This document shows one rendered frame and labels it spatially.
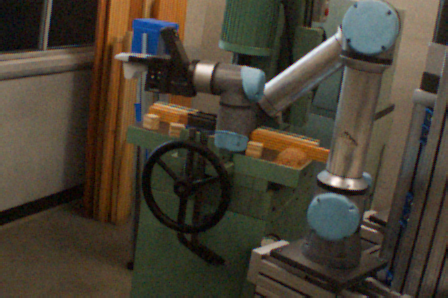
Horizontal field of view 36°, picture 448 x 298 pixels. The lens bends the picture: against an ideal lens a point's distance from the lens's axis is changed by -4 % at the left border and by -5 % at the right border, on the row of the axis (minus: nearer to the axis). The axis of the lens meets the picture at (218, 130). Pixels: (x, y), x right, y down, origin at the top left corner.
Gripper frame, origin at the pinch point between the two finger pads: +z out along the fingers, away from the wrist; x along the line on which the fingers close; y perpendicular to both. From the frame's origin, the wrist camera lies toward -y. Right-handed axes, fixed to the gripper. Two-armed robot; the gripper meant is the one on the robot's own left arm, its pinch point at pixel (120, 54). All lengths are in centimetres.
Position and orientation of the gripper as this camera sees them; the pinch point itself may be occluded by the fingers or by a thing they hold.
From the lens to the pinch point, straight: 173.3
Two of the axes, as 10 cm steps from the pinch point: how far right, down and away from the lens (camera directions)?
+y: -1.3, 9.7, 1.9
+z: -9.4, -1.8, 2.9
